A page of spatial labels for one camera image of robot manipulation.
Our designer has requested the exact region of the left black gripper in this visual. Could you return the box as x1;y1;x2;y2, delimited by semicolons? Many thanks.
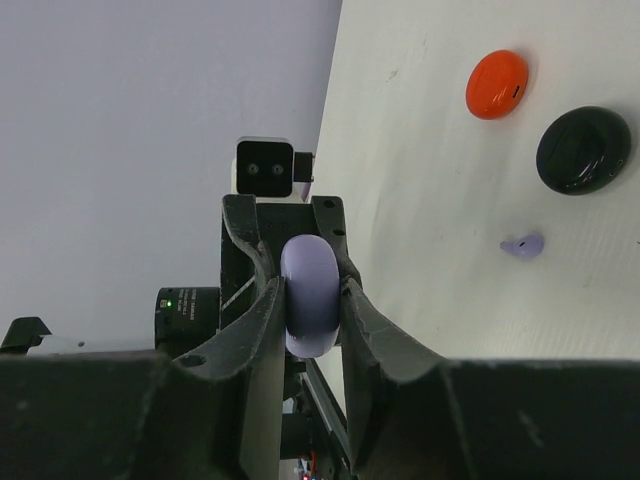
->
219;194;360;329

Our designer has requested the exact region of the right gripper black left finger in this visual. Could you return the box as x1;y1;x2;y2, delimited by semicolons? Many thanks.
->
1;278;284;479

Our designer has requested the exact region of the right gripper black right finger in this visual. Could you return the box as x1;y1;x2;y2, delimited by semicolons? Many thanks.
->
341;279;639;479

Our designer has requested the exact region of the purple charging case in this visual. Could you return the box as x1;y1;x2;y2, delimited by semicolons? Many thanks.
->
280;234;340;359

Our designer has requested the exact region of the purple earbud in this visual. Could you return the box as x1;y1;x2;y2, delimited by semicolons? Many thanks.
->
500;233;545;260

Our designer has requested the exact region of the red charging case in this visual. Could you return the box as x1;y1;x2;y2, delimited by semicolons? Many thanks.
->
465;49;529;120

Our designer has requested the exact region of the black charging case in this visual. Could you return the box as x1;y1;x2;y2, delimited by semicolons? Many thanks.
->
535;106;632;196

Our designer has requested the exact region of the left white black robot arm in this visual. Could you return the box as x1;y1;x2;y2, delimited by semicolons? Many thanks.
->
154;195;360;358

